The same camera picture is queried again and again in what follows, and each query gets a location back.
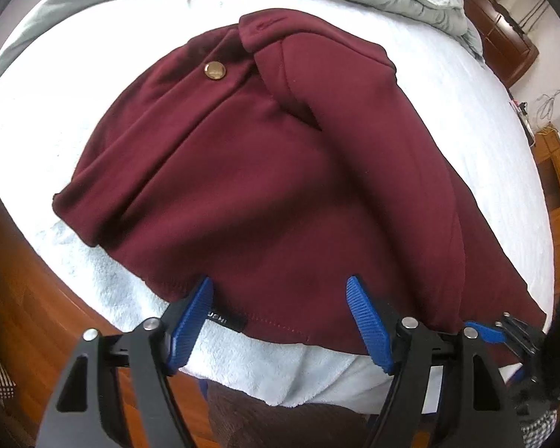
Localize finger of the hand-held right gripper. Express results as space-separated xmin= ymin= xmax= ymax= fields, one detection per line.
xmin=463 ymin=312 xmax=548 ymax=370

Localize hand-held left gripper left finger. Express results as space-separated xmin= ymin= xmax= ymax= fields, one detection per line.
xmin=36 ymin=276 xmax=214 ymax=448

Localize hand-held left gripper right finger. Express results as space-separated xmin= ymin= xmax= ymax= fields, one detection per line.
xmin=345 ymin=275 xmax=526 ymax=448

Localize maroon pants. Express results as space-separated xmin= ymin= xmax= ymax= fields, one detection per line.
xmin=51 ymin=12 xmax=549 ymax=367

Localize person's right forearm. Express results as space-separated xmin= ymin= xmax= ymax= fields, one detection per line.
xmin=516 ymin=401 xmax=560 ymax=446

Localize white fleece bed blanket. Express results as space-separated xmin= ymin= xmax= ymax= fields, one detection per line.
xmin=0 ymin=0 xmax=556 ymax=407

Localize dark wooden headboard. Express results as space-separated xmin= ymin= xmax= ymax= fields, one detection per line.
xmin=452 ymin=0 xmax=539 ymax=88

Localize white wall cables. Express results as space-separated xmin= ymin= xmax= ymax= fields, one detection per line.
xmin=533 ymin=88 xmax=560 ymax=128

